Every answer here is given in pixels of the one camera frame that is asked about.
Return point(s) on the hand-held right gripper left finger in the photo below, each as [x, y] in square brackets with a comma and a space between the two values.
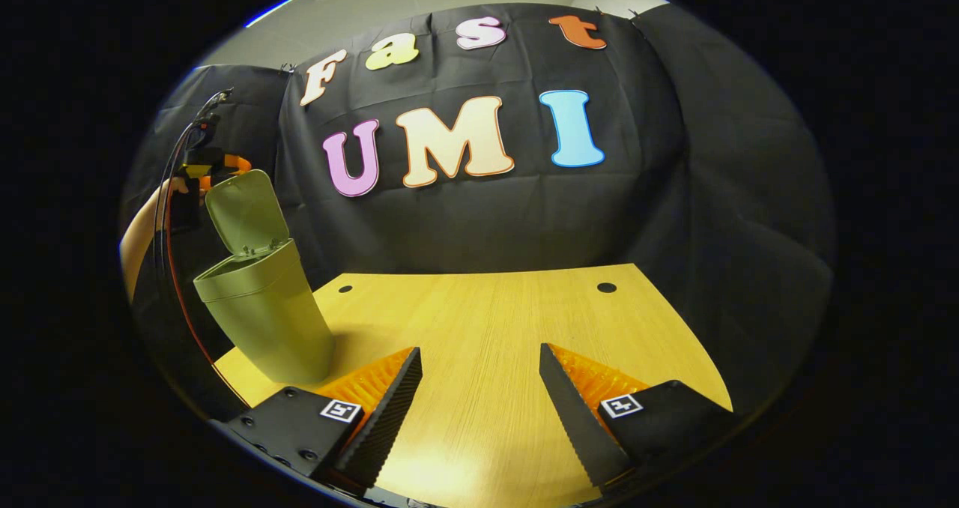
[386, 418]

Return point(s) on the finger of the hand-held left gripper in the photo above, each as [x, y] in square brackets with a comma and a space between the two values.
[238, 164]

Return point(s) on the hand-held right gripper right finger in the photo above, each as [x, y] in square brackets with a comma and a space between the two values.
[581, 425]

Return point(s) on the pale green desktop garbage bin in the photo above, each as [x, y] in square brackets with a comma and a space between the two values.
[262, 313]

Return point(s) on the wooden desktop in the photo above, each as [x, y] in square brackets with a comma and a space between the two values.
[487, 328]

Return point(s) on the black backdrop cloth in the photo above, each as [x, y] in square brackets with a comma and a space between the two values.
[479, 216]

